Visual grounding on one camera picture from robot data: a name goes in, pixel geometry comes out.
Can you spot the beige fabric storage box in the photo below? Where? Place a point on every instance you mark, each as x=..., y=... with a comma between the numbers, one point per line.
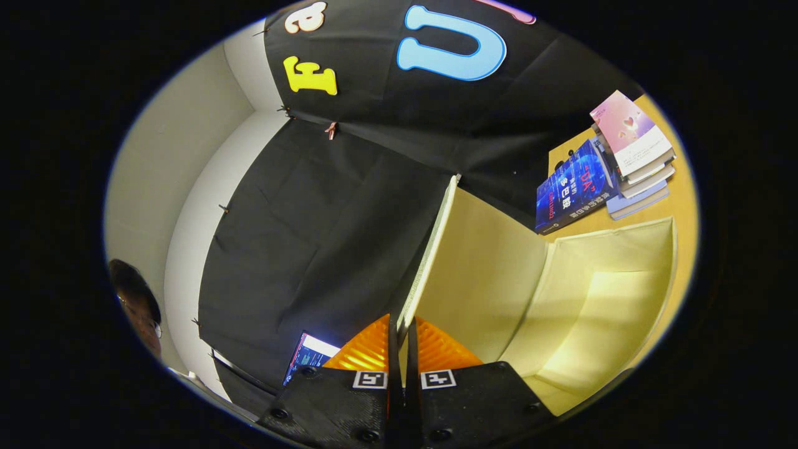
x=486, y=268

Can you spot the pink cover book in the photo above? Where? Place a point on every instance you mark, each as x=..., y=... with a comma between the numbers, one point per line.
x=629, y=131

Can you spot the light blue book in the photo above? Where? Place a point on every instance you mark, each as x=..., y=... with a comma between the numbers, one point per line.
x=636, y=204

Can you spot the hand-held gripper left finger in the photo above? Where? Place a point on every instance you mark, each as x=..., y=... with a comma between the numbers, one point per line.
x=336, y=405

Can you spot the row of black clips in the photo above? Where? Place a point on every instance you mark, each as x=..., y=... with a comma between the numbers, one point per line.
x=286, y=110

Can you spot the person's head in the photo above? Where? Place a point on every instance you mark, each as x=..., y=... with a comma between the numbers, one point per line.
x=134, y=293

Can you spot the copper clip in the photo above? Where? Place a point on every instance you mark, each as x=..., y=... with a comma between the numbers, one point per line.
x=331, y=130

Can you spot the black backdrop cloth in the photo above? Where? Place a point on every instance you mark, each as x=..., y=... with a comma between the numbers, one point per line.
x=312, y=237

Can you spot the white book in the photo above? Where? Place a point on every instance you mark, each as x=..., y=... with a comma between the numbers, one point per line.
x=651, y=178

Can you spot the computer monitor screen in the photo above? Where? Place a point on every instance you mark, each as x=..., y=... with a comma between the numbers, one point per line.
x=308, y=358

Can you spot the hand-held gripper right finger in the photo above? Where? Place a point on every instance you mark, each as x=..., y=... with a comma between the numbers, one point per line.
x=474, y=402

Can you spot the blue cover book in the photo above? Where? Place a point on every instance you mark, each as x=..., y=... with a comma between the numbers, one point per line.
x=573, y=187

